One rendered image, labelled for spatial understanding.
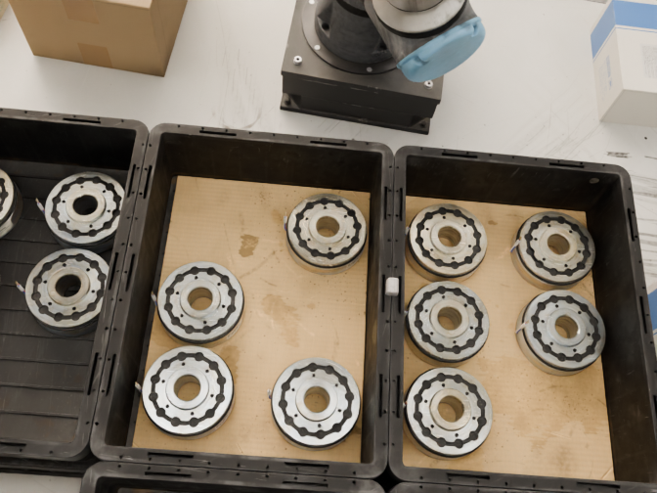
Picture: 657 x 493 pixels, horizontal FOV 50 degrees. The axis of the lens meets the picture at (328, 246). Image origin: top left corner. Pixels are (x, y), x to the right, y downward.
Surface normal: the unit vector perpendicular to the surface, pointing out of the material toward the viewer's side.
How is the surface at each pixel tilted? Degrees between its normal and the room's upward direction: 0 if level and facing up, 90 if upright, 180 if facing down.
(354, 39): 74
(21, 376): 0
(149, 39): 90
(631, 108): 90
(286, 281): 0
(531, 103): 0
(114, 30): 90
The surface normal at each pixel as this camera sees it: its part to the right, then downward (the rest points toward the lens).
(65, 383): 0.08, -0.41
